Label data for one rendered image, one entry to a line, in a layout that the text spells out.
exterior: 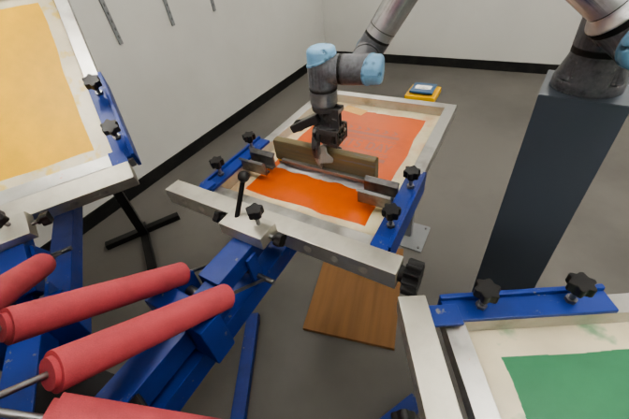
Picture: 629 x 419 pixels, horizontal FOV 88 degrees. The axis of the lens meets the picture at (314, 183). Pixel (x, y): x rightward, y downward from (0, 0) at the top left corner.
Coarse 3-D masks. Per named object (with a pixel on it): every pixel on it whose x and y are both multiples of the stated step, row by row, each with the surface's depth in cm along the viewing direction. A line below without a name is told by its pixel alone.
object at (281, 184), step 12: (348, 120) 132; (360, 120) 131; (276, 168) 111; (264, 180) 107; (276, 180) 106; (288, 180) 106; (300, 180) 105; (312, 180) 104; (264, 192) 102; (276, 192) 101; (288, 192) 101; (300, 192) 100; (300, 204) 96
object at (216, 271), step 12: (240, 240) 75; (228, 252) 73; (240, 252) 72; (252, 252) 74; (216, 264) 70; (228, 264) 70; (240, 264) 71; (204, 276) 68; (216, 276) 68; (228, 276) 69; (240, 276) 72
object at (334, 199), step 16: (384, 128) 124; (400, 128) 123; (416, 128) 122; (400, 144) 115; (400, 160) 107; (384, 176) 102; (320, 192) 99; (336, 192) 98; (352, 192) 98; (320, 208) 94; (336, 208) 93; (352, 208) 92; (368, 208) 91
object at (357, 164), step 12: (276, 144) 108; (288, 144) 105; (300, 144) 103; (276, 156) 111; (288, 156) 108; (300, 156) 105; (312, 156) 103; (336, 156) 97; (348, 156) 95; (360, 156) 94; (372, 156) 93; (336, 168) 100; (348, 168) 98; (360, 168) 95; (372, 168) 93
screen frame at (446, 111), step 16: (352, 96) 141; (368, 96) 139; (384, 96) 137; (304, 112) 134; (432, 112) 128; (448, 112) 121; (288, 128) 127; (272, 144) 120; (432, 144) 106; (432, 160) 104; (224, 192) 98; (272, 208) 90; (320, 224) 83; (336, 224) 83; (368, 240) 78
